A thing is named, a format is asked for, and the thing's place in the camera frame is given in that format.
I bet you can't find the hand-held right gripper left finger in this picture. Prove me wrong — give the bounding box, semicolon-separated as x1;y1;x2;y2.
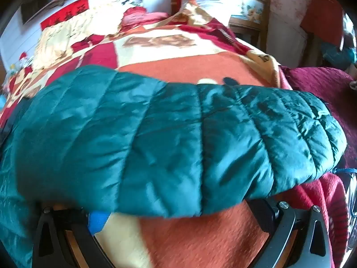
32;205;118;268

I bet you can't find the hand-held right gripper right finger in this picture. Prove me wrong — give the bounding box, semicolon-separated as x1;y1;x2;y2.
247;197;335;268

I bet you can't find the teal quilted puffer jacket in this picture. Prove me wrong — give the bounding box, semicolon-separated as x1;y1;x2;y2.
0;65;348;268

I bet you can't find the maroon blanket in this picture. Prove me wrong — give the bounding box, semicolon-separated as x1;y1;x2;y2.
280;66;357;169

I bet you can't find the teal bag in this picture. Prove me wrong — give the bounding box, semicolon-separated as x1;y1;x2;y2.
321;45;355;65

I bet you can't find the red and cream printed blanket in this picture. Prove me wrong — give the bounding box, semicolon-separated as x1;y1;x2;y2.
0;0;352;268

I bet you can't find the red and white stuffed toy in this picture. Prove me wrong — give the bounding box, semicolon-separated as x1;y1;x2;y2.
17;51;32;69

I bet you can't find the wooden chair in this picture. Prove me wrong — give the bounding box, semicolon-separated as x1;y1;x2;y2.
228;0;272;52

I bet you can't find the cream embroidered cloth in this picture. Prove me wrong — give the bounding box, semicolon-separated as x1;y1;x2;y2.
35;15;112;70

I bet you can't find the floral cloth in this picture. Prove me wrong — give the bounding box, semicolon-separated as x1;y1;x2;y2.
231;0;266;24

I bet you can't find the pink pillow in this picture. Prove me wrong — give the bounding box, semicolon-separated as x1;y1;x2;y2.
120;6;170;29

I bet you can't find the red hanging cloth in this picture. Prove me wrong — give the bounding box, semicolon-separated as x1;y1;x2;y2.
300;0;345;38

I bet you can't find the white pillow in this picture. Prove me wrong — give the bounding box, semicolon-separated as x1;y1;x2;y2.
195;0;246;20

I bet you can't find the red wall banner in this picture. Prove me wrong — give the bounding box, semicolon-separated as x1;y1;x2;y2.
40;0;90;31

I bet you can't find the dark wall screen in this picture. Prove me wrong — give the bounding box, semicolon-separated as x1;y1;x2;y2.
21;0;70;24

